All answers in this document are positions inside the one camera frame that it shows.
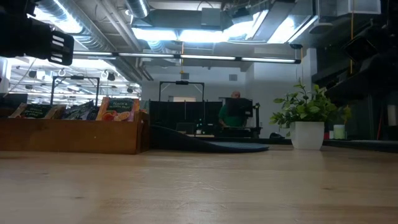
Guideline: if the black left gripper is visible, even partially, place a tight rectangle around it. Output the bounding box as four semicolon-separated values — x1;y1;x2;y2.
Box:
0;0;75;67

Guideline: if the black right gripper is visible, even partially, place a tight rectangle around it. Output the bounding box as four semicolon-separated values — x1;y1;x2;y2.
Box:
341;24;398;78

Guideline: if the beige tea packet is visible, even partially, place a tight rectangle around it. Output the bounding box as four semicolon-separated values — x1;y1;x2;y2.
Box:
51;105;68;120
8;103;60;119

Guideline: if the orange peach tea packet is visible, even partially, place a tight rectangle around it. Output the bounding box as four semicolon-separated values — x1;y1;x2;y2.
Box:
95;96;141;123

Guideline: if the black screen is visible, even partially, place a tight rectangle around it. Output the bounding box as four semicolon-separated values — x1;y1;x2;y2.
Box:
0;93;29;108

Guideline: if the light green cup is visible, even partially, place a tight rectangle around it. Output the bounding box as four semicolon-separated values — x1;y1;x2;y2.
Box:
332;124;347;140

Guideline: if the green plant white pot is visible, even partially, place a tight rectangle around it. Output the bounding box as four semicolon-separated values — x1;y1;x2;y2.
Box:
269;79;353;151

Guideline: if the wooden compartment organizer box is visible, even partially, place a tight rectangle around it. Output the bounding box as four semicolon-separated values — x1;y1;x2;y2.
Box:
0;106;152;156

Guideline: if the black computer monitor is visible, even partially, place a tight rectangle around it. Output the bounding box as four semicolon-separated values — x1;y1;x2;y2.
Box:
225;97;254;118

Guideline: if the person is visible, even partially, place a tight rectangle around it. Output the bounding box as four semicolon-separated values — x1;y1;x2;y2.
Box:
218;90;249;128

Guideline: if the long ceiling light bar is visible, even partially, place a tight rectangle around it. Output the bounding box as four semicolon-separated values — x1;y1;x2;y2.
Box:
72;50;302;65

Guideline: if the black partition panel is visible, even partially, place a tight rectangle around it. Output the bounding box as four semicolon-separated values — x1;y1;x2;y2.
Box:
149;100;223;135

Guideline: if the black background rig frame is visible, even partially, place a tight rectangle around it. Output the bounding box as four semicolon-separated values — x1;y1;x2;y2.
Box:
159;80;205;131
49;75;101;106

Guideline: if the grey overhead camera box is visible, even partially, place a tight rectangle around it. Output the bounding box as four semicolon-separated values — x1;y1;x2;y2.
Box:
200;7;222;27

